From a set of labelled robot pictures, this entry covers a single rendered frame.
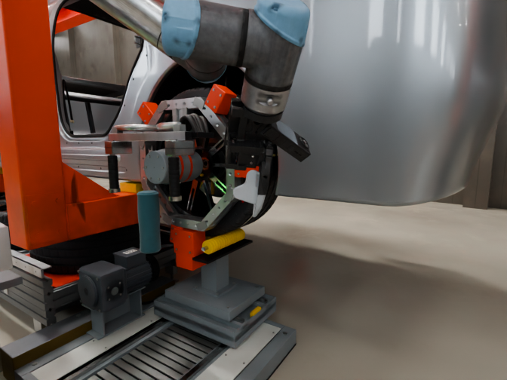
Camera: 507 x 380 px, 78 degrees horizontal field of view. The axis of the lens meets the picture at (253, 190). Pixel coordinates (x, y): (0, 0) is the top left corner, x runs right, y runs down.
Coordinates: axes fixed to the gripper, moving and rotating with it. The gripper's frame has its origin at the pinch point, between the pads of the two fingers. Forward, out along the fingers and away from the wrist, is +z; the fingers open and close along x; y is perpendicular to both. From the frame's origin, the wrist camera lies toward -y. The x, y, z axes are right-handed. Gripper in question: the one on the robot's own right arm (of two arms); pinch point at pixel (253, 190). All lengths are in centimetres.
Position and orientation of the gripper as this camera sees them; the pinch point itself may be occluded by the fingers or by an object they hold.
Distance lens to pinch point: 65.6
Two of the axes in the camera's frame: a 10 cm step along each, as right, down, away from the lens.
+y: -9.8, -0.5, -2.0
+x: 1.1, 7.2, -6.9
